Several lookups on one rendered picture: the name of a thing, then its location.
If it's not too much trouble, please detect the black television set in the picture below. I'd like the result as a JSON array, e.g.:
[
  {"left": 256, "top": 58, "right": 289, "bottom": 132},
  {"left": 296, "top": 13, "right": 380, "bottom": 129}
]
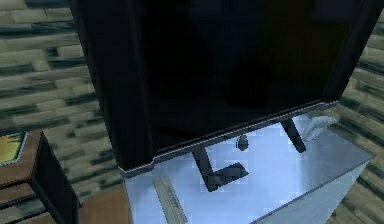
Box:
[{"left": 69, "top": 0, "right": 384, "bottom": 193}]

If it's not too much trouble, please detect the small dark round object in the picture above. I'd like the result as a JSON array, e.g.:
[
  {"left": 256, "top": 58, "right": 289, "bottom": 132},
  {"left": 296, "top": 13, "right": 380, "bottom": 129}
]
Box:
[{"left": 235, "top": 134, "right": 250, "bottom": 152}]

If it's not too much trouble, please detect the pale blue tv stand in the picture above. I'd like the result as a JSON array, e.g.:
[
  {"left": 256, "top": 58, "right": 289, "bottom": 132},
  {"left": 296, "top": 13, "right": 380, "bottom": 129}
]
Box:
[{"left": 123, "top": 114, "right": 374, "bottom": 224}]

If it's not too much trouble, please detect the brown wooden side table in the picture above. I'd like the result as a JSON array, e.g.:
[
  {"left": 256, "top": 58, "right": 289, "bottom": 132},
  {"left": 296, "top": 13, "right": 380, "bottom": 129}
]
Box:
[{"left": 0, "top": 129, "right": 81, "bottom": 224}]

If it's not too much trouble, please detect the yellow green framed picture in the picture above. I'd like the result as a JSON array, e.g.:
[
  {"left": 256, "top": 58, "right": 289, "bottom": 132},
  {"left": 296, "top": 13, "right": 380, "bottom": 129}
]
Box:
[{"left": 0, "top": 131, "right": 29, "bottom": 167}]

